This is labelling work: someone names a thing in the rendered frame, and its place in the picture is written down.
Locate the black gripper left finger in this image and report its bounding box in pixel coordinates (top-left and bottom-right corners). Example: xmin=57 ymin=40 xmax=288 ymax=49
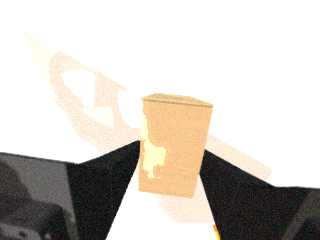
xmin=0 ymin=140 xmax=141 ymax=240

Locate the tan wooden triangular block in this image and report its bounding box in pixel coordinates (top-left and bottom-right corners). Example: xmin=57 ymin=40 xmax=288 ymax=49
xmin=142 ymin=93 xmax=214 ymax=108

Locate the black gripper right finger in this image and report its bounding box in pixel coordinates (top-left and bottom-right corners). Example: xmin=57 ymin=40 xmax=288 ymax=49
xmin=199 ymin=149 xmax=320 ymax=240

